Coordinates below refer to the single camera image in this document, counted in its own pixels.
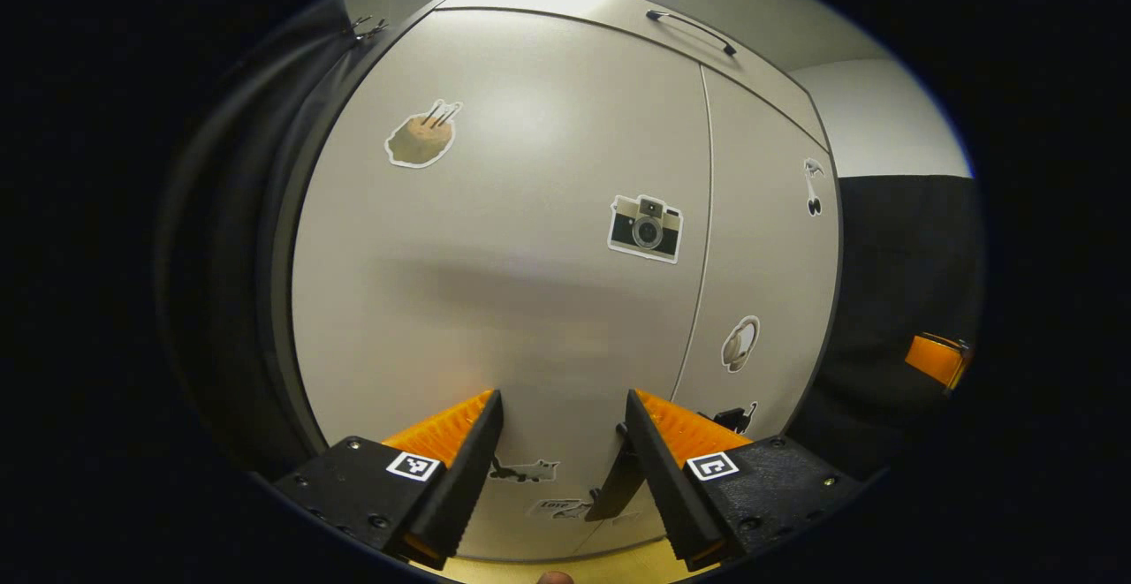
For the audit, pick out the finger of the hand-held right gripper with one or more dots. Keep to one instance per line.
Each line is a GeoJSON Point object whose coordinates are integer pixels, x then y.
{"type": "Point", "coordinates": [937, 359]}

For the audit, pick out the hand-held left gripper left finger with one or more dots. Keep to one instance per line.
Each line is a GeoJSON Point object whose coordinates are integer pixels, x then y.
{"type": "Point", "coordinates": [473, 478]}

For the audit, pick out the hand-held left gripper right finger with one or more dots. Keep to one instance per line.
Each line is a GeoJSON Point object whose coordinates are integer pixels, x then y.
{"type": "Point", "coordinates": [658, 478]}

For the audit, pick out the white cabinet door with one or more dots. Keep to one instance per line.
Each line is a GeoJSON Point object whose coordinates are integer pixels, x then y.
{"type": "Point", "coordinates": [495, 257]}
{"type": "Point", "coordinates": [769, 257]}

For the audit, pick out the grey shoe cabinet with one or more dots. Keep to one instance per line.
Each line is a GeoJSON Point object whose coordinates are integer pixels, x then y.
{"type": "Point", "coordinates": [284, 345]}

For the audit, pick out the white cabinet drawer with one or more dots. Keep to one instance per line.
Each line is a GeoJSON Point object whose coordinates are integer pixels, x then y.
{"type": "Point", "coordinates": [574, 1]}

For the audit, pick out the black backdrop cloth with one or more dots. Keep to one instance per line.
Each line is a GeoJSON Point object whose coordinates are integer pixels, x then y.
{"type": "Point", "coordinates": [221, 257]}
{"type": "Point", "coordinates": [901, 257]}

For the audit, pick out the black binder clip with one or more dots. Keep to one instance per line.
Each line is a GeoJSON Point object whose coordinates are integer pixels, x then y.
{"type": "Point", "coordinates": [356, 27]}
{"type": "Point", "coordinates": [378, 26]}

